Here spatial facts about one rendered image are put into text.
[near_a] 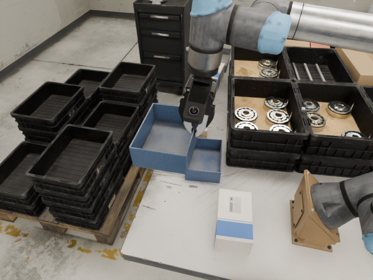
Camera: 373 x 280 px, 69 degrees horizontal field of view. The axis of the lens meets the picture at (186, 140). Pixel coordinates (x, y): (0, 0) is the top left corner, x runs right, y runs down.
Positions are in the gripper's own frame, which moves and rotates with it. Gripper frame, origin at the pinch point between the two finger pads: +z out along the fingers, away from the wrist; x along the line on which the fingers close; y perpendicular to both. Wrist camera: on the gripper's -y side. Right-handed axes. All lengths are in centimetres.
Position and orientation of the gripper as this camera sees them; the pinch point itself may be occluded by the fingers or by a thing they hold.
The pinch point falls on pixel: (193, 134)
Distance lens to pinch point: 74.0
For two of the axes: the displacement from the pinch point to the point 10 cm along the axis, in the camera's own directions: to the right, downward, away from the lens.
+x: -9.7, -2.2, 1.3
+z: -0.7, 7.2, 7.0
